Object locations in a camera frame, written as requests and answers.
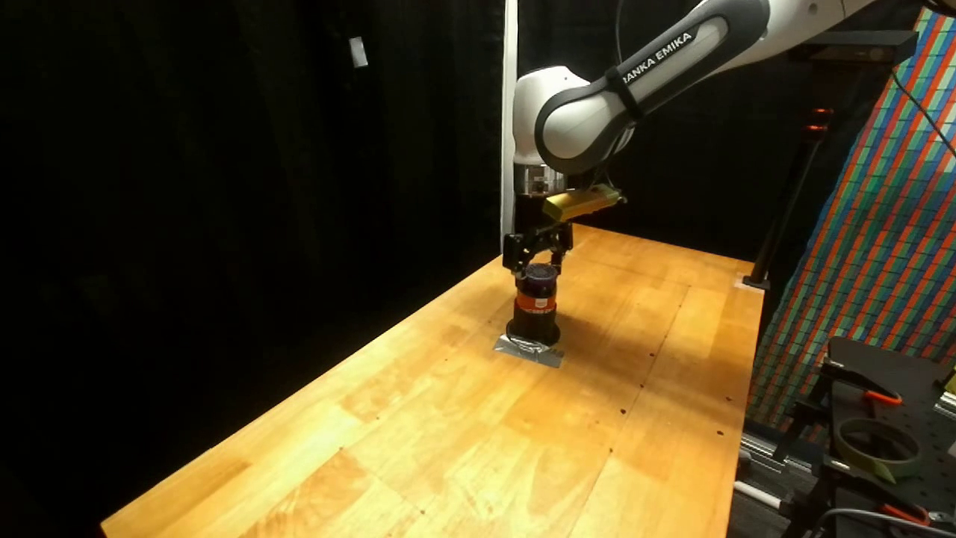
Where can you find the white vertical pole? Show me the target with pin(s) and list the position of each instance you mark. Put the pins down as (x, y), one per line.
(509, 39)

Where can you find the tape roll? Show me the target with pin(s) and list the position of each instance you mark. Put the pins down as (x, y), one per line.
(875, 460)

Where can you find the small white tag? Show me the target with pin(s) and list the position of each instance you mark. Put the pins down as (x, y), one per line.
(359, 52)

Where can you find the orange clamp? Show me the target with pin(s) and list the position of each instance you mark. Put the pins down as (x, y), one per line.
(881, 397)

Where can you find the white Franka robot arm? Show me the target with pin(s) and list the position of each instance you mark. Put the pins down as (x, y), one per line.
(556, 94)

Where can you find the aluminium rail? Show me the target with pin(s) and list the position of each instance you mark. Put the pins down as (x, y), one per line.
(777, 468)

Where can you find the colourful striped panel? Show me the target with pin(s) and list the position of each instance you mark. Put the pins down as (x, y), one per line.
(886, 257)

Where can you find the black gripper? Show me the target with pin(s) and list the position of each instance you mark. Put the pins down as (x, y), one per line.
(530, 209)

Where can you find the black perforated plate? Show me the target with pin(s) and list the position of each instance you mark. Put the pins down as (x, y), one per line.
(896, 369)

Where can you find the dark upside-down cup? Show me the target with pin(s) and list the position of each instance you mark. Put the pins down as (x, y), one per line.
(532, 327)

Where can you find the black tripod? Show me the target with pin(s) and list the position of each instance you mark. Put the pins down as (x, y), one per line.
(792, 188)

